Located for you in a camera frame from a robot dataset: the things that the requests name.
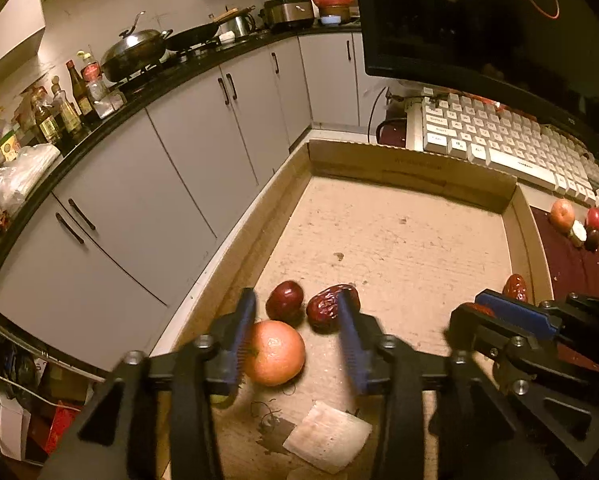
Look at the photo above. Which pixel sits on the wooden spatula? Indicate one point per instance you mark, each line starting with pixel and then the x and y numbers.
pixel 232 14

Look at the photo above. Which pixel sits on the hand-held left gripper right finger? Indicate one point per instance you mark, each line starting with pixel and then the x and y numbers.
pixel 352 350

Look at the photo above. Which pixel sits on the black thread tangle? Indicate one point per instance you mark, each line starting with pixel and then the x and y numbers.
pixel 270 417

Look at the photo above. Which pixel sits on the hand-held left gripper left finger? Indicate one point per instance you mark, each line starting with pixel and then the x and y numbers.
pixel 242 345

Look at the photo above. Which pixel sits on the white keyboard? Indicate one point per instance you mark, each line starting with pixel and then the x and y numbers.
pixel 489 132

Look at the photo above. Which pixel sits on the shallow cardboard box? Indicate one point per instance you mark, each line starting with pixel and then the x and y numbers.
pixel 404 260

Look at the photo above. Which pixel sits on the smooth red jujube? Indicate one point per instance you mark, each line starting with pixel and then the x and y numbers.
pixel 284 300

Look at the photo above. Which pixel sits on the dark red table mat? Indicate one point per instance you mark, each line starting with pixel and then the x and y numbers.
pixel 569 270

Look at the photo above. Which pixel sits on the black gas hob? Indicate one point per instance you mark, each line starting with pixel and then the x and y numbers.
pixel 179 55

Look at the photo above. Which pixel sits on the grey kitchen base cabinets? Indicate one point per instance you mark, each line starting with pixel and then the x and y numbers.
pixel 154 185

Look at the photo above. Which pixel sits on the white paper scrap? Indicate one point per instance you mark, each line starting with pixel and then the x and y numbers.
pixel 329 437

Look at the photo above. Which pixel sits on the white wall cabinet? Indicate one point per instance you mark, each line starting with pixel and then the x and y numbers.
pixel 9 25

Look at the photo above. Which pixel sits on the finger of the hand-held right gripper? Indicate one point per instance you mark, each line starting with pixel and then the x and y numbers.
pixel 514 310
pixel 479 332

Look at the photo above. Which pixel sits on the small orange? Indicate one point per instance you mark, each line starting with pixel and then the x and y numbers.
pixel 562 214

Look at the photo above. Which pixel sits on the small white round item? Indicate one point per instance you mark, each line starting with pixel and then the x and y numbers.
pixel 578 233

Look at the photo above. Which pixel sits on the clear plastic bags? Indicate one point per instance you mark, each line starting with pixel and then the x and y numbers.
pixel 14 177

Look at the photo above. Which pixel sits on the black monitor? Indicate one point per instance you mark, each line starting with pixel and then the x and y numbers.
pixel 454 20

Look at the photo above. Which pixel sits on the small red fruit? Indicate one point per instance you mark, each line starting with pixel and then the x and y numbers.
pixel 595 219

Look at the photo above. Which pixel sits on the black kitchen countertop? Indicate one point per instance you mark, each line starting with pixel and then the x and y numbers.
pixel 189 67

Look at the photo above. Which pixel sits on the cluster of condiment bottles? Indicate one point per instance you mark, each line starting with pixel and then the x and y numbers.
pixel 74 100

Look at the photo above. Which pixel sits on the black frying pan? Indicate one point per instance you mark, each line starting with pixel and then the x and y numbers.
pixel 194 37

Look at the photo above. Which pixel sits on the white carton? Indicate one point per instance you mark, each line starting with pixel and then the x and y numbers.
pixel 14 425

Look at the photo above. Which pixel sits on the small dark round item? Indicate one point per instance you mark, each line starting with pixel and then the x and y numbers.
pixel 592 241

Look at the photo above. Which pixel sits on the wok with steel lid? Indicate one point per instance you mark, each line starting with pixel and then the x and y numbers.
pixel 134 50

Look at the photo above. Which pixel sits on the steel rice cooker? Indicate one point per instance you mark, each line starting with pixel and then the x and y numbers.
pixel 289 12

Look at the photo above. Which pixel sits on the steel pot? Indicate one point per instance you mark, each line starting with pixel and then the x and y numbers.
pixel 240 25

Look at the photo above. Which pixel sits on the wrinkled red date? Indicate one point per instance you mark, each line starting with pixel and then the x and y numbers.
pixel 516 287
pixel 324 310

